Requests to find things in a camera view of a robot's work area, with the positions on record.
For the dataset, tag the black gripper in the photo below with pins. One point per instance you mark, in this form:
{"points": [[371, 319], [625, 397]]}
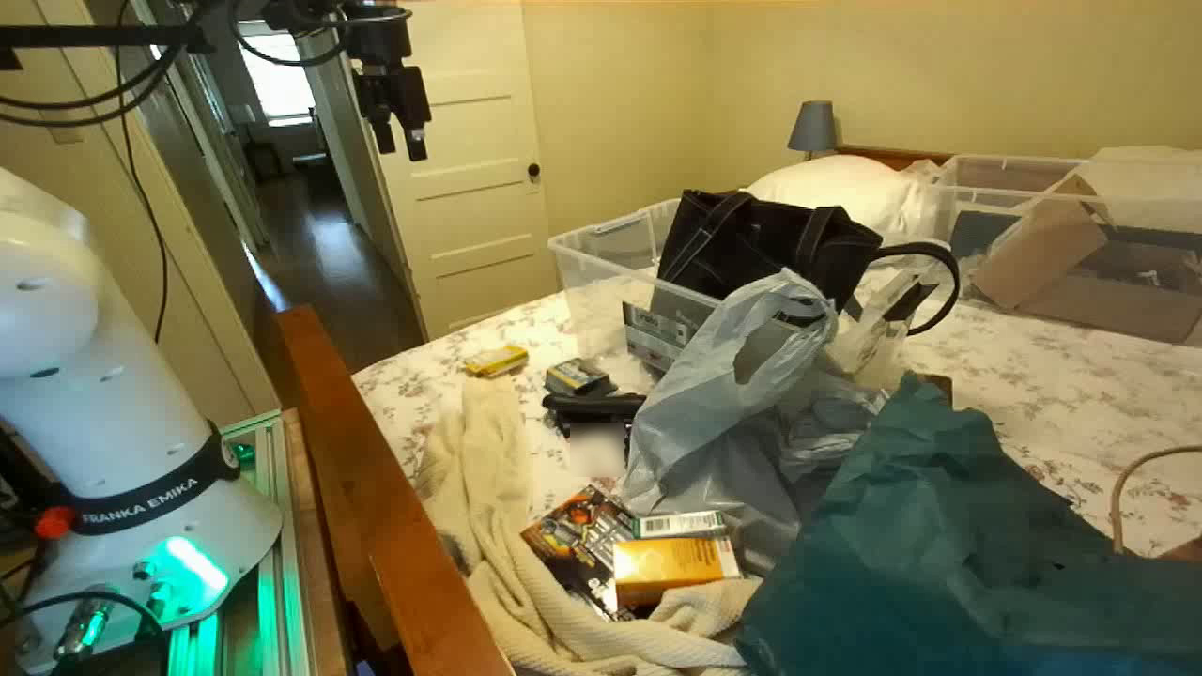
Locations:
{"points": [[389, 89]]}

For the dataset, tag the yellow plastic package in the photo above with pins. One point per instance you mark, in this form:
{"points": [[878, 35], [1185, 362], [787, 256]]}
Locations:
{"points": [[496, 362]]}

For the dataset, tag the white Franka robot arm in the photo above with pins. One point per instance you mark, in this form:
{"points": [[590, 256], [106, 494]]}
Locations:
{"points": [[98, 415]]}

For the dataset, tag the wooden bed footboard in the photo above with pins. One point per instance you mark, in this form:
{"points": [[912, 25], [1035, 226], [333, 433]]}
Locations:
{"points": [[362, 501]]}

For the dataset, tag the grey plastic shopping bag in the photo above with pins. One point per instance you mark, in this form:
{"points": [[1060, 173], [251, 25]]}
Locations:
{"points": [[725, 387]]}

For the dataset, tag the teal fabric bag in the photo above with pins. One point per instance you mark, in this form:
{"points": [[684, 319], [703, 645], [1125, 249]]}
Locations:
{"points": [[952, 549]]}

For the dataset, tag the white panel door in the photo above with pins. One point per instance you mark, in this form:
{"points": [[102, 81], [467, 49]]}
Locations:
{"points": [[475, 211]]}

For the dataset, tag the small dark card pack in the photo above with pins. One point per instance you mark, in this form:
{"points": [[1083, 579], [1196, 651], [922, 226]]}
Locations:
{"points": [[575, 374]]}

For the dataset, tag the colourful snack packet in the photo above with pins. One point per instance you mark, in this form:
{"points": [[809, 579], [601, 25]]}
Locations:
{"points": [[569, 529]]}

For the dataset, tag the white pillow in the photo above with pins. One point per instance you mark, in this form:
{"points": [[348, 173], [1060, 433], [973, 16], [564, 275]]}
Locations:
{"points": [[852, 188]]}

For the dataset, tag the green and white box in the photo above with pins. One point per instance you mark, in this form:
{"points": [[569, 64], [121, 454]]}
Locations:
{"points": [[678, 522]]}

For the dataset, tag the wooden headboard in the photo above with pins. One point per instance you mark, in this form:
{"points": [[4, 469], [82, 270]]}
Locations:
{"points": [[897, 155]]}

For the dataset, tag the gold box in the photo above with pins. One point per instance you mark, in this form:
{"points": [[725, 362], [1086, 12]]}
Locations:
{"points": [[664, 569]]}

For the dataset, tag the clear bin holding cardboard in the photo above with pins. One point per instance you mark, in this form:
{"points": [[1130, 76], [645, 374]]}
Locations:
{"points": [[1001, 188]]}

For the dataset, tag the brown cardboard box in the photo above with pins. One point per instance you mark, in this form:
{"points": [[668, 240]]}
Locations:
{"points": [[1038, 249]]}

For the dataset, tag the floral bedspread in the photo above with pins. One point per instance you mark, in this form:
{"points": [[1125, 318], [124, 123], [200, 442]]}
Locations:
{"points": [[1063, 387]]}

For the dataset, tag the black metal mount bar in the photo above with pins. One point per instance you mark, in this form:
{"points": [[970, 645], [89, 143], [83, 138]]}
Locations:
{"points": [[89, 35]]}

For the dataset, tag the aluminium base frame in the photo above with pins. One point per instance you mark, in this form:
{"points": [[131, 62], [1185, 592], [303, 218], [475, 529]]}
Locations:
{"points": [[268, 566]]}

